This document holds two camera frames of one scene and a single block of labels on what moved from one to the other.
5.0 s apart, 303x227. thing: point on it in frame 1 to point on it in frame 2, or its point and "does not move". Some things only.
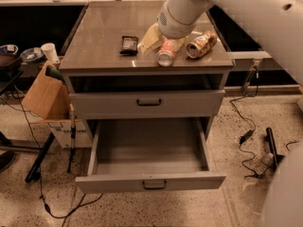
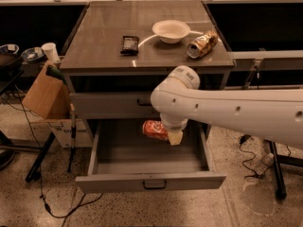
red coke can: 166,54 to 155,129
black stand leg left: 34,173 does not move
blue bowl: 31,54 does not move
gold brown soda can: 202,44 does not move
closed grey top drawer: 146,104 does not move
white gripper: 170,26 to 174,126
